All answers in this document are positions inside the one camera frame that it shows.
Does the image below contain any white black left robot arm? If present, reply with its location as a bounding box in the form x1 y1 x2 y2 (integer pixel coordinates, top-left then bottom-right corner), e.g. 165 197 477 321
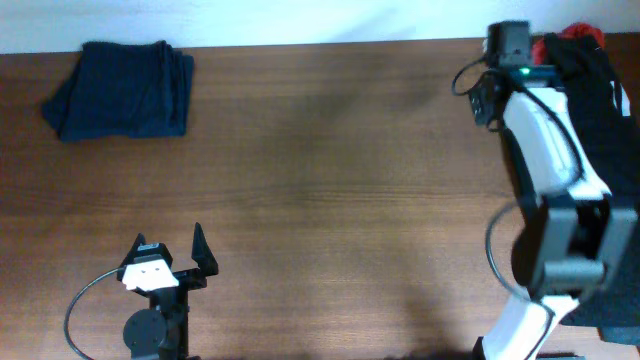
117 223 219 360

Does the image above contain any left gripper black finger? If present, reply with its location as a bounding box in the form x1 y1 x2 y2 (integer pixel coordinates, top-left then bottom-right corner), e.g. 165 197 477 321
191 222 219 277
122 233 146 265

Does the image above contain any red garment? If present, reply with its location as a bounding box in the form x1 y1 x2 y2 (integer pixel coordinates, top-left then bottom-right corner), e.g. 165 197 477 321
532 22 605 65

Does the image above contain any folded navy blue garment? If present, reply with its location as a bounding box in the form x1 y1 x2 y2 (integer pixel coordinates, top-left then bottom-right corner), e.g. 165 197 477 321
41 41 195 142

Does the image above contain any black garment pile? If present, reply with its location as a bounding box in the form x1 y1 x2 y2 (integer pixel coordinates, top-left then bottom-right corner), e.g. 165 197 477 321
543 34 639 346

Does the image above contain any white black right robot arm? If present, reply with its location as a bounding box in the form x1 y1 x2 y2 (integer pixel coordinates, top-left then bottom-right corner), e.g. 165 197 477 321
467 21 639 360

